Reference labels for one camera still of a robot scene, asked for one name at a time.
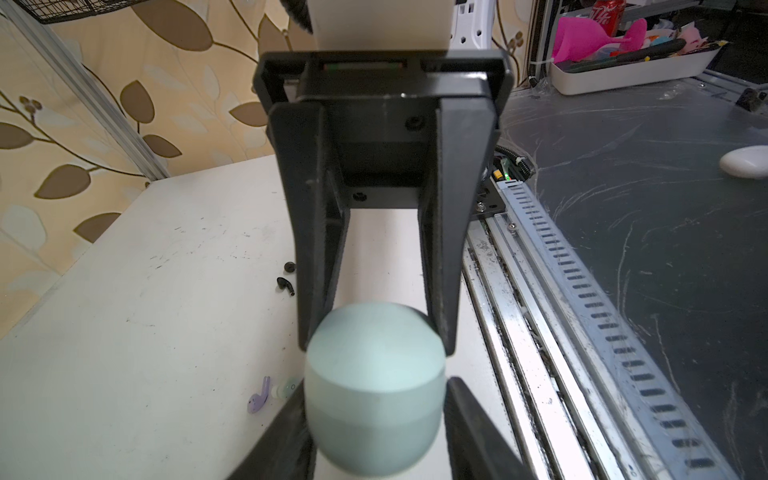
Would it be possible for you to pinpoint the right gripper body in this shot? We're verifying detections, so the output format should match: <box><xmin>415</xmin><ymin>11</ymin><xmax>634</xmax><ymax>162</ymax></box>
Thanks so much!
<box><xmin>253</xmin><ymin>50</ymin><xmax>513</xmax><ymax>209</ymax></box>

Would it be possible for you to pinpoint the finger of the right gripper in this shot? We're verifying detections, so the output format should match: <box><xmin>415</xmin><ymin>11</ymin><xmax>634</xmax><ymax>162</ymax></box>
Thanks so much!
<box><xmin>268</xmin><ymin>102</ymin><xmax>350</xmax><ymax>351</ymax></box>
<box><xmin>418</xmin><ymin>98</ymin><xmax>497</xmax><ymax>356</ymax></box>

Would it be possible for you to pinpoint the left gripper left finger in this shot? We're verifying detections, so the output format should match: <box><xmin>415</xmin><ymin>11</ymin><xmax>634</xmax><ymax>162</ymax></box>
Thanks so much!
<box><xmin>228</xmin><ymin>383</ymin><xmax>317</xmax><ymax>480</ymax></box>

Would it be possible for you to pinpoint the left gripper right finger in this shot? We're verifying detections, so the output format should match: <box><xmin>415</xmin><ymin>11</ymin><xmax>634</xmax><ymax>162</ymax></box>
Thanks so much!
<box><xmin>444</xmin><ymin>377</ymin><xmax>534</xmax><ymax>480</ymax></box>

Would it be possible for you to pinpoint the mint green earbud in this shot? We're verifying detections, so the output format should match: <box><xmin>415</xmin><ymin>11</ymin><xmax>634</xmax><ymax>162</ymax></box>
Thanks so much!
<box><xmin>271</xmin><ymin>377</ymin><xmax>302</xmax><ymax>400</ymax></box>

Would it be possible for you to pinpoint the mint green charging case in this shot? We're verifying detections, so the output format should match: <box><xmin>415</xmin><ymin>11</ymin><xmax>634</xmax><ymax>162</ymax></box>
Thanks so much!
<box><xmin>303</xmin><ymin>302</ymin><xmax>446</xmax><ymax>477</ymax></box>

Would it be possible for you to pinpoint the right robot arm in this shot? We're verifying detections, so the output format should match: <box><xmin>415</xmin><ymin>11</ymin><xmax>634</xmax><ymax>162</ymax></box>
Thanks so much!
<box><xmin>253</xmin><ymin>1</ymin><xmax>513</xmax><ymax>354</ymax></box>

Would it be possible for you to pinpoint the purple earbud lower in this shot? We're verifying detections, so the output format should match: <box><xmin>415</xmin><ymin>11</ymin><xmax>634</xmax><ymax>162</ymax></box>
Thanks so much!
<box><xmin>247</xmin><ymin>376</ymin><xmax>271</xmax><ymax>414</ymax></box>

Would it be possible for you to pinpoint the black earbud left one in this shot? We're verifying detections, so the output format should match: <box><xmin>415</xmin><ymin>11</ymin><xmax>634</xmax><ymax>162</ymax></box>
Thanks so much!
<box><xmin>276</xmin><ymin>276</ymin><xmax>296</xmax><ymax>296</ymax></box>

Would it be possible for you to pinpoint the white tray with clutter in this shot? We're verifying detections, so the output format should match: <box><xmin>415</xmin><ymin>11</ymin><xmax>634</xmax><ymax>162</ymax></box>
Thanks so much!
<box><xmin>550</xmin><ymin>40</ymin><xmax>728</xmax><ymax>96</ymax></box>

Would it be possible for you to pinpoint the white oval object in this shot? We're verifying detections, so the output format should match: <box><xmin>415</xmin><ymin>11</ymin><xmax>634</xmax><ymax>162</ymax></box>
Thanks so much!
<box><xmin>719</xmin><ymin>145</ymin><xmax>768</xmax><ymax>180</ymax></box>

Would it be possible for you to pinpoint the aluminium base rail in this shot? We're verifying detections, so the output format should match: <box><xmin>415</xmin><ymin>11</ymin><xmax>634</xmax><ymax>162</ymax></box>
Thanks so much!
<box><xmin>463</xmin><ymin>180</ymin><xmax>735</xmax><ymax>479</ymax></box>

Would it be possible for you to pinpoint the right wire basket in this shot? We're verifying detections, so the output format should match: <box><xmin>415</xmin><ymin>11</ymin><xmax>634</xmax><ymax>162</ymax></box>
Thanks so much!
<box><xmin>14</xmin><ymin>0</ymin><xmax>144</xmax><ymax>25</ymax></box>

